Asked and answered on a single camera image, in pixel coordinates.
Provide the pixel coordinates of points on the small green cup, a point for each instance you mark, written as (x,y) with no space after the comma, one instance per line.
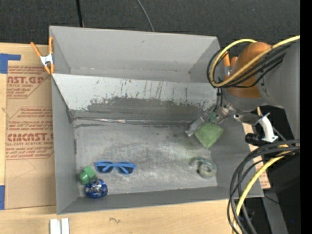
(85,175)

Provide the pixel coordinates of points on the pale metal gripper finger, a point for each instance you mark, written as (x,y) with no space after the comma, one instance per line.
(196,123)
(198,129)

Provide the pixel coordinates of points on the brown cardboard board, red print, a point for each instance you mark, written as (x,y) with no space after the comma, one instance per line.
(26,135)

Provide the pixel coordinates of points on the blue sunglasses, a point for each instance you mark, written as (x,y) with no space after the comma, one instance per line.
(114,167)

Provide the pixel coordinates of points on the black cylinder on white bracket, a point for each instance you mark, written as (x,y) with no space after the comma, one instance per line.
(266,130)

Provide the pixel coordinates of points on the clear tape dispenser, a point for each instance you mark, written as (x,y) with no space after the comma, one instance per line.
(206,169)

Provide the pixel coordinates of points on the shiny blue ball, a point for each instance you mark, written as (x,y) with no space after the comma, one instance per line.
(96,188)

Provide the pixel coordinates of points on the grey metal bin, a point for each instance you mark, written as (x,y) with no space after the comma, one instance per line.
(146,142)

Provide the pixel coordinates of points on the green sponge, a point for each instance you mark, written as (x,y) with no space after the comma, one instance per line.
(209,135)

